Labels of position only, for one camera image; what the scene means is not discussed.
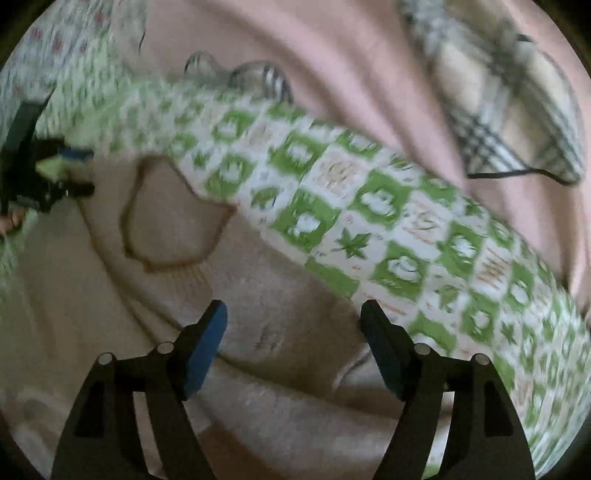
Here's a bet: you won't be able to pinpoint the person's left hand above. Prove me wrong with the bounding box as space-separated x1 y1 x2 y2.
0 207 23 239

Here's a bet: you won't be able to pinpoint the floral white quilt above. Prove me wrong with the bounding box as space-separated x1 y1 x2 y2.
0 0 118 121

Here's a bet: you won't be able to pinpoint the pink pillow plaid hearts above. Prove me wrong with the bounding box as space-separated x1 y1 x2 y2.
111 0 591 324

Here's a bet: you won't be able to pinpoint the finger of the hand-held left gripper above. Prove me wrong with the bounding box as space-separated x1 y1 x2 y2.
39 138 96 163
46 181 96 200

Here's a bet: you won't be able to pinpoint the beige fleece garment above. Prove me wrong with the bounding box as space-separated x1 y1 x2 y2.
0 154 455 480

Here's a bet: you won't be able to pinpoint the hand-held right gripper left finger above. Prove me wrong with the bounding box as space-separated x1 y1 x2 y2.
50 299 228 480

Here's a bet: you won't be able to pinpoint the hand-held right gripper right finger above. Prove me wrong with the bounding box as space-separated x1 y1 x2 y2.
359 299 536 480

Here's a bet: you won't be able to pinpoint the green checked bed sheet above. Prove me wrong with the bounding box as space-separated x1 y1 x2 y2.
0 76 591 480

